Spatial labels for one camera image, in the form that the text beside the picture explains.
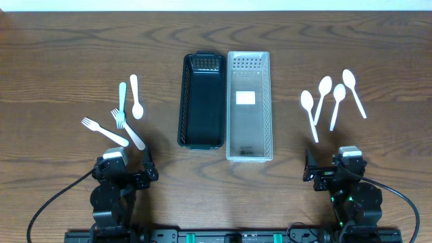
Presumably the white fork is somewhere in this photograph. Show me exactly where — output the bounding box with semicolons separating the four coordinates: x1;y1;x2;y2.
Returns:
81;117;129;147
124;121;146;151

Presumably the dark green plastic basket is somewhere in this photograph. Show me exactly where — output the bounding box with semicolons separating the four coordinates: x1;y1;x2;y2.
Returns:
178;51;227;150

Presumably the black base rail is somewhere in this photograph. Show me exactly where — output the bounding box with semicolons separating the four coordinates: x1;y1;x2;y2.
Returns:
63;228;403;243

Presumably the white spoon group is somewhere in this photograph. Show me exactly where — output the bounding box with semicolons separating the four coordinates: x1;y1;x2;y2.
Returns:
314;76;332;126
329;84;346;131
300;90;319;143

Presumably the clear plastic basket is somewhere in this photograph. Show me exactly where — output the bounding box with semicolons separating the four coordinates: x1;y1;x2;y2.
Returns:
226;51;273;163

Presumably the mint green plastic fork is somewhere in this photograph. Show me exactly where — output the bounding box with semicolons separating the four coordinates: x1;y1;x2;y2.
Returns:
116;82;127;129

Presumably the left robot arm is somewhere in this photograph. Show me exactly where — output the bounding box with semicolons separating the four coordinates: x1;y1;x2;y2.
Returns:
90;147;159;242

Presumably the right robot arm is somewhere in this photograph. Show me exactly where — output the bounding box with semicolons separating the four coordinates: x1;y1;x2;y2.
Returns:
302;146;383;241

